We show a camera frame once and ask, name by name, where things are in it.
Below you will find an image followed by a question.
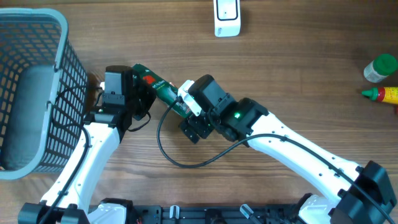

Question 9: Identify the green white sachet packet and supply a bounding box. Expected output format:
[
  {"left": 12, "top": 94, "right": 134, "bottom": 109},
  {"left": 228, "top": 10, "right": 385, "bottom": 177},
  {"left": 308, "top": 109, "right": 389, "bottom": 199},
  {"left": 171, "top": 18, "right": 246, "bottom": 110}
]
[{"left": 132, "top": 63, "right": 192, "bottom": 118}]

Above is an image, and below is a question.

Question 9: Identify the red yellow green-capped bottle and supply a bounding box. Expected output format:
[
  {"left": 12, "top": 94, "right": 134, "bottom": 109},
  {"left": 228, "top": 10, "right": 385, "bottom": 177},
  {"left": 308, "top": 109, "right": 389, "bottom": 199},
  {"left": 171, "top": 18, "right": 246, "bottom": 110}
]
[{"left": 361, "top": 87, "right": 398, "bottom": 105}]

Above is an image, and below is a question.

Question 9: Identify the grey plastic mesh basket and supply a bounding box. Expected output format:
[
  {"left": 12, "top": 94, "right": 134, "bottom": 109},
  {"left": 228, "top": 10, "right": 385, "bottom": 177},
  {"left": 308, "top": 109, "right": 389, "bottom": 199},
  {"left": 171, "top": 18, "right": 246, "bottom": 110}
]
[{"left": 1, "top": 8, "right": 88, "bottom": 180}]

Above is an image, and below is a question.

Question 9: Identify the green lidded round jar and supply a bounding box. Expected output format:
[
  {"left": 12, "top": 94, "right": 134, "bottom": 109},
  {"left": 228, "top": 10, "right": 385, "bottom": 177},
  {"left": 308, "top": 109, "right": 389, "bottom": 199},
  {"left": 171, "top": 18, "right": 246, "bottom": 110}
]
[{"left": 363, "top": 54, "right": 397, "bottom": 83}]

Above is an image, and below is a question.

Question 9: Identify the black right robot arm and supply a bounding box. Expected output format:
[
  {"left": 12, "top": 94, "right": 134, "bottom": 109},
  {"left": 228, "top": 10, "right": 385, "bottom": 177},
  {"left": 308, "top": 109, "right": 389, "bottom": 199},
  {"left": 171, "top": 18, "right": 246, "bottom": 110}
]
[{"left": 177, "top": 75, "right": 397, "bottom": 223}]

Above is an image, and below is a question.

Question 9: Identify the white barcode scanner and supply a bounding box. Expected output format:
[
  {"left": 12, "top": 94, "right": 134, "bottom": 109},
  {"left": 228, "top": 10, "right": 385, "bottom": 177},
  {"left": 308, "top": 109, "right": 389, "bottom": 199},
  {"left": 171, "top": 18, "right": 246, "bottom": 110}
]
[{"left": 213, "top": 0, "right": 241, "bottom": 37}]

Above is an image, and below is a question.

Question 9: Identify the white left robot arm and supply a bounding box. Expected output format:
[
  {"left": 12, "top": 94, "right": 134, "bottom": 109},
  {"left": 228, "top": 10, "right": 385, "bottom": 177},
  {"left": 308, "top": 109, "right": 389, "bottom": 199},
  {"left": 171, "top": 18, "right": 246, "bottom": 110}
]
[{"left": 17, "top": 65, "right": 156, "bottom": 223}]

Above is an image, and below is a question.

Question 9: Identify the black mounting rail base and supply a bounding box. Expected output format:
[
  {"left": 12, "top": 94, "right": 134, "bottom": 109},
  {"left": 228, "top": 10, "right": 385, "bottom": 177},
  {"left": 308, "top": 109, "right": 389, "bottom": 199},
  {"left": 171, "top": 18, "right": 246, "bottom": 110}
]
[{"left": 88, "top": 197, "right": 312, "bottom": 224}]

